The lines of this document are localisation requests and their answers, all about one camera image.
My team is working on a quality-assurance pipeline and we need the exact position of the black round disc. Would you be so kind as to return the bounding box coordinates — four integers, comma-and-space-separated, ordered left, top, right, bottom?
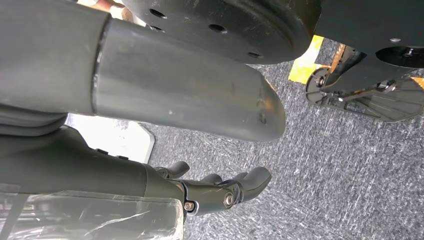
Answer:
120, 0, 323, 66

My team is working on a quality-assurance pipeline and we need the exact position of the grey kiosk stand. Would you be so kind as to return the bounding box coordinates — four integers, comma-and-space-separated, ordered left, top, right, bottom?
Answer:
65, 113, 156, 164

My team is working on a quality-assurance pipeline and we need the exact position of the yellow floor tape patch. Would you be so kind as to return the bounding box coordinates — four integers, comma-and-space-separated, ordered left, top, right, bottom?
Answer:
287, 34, 326, 84

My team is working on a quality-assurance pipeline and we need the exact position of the clear plastic film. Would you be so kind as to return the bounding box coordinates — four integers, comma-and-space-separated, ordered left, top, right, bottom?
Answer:
0, 190, 185, 240

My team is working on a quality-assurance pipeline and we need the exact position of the black housing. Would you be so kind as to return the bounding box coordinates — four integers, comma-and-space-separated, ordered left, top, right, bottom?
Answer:
314, 0, 424, 95

